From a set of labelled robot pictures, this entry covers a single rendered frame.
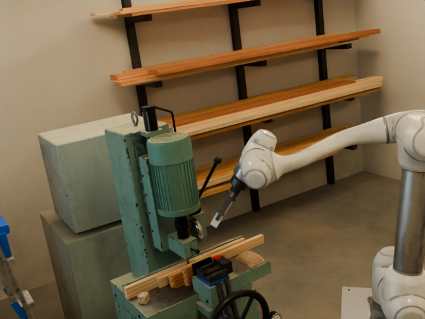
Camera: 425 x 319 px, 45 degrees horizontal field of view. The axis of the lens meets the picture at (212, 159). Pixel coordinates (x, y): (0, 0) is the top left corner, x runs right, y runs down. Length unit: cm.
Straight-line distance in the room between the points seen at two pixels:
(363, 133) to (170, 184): 75
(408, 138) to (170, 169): 87
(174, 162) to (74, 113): 237
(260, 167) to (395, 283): 62
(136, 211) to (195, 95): 253
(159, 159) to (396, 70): 386
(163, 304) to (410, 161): 105
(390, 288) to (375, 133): 55
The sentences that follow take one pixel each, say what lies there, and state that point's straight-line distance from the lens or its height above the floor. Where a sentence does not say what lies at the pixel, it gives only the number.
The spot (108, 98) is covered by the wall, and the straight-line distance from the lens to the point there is 435.
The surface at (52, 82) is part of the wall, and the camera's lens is 422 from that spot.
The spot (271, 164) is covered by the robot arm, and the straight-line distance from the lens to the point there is 178.
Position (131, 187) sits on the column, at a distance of 224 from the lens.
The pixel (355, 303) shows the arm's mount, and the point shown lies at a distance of 233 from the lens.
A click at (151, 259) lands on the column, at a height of 94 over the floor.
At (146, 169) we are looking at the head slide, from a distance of 215.
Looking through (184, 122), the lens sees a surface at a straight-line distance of 413.
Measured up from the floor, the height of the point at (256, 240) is 93.
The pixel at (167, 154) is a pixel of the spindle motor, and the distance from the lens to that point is 198.
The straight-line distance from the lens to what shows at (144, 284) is 218.
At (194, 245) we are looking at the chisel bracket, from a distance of 217.
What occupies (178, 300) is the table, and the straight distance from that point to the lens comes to 209.
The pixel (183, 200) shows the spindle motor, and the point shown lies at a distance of 204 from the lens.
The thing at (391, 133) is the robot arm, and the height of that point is 146.
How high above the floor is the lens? 196
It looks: 16 degrees down
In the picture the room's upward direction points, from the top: 8 degrees counter-clockwise
